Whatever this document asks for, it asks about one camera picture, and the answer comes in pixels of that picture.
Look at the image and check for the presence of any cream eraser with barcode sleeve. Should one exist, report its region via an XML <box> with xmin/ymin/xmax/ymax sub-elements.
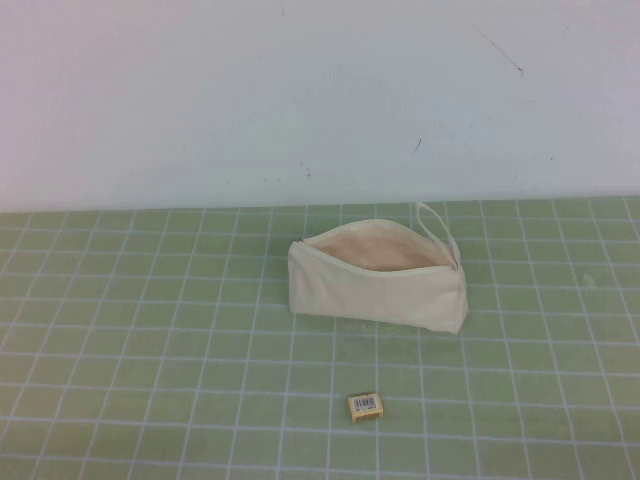
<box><xmin>347</xmin><ymin>392</ymin><xmax>381</xmax><ymax>414</ymax></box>

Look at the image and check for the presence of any cream fabric pencil case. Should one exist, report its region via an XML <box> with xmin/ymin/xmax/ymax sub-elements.
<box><xmin>288</xmin><ymin>201</ymin><xmax>470</xmax><ymax>334</ymax></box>

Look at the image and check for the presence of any green grid cutting mat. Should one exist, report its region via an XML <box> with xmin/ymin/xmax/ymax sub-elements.
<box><xmin>0</xmin><ymin>195</ymin><xmax>640</xmax><ymax>480</ymax></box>

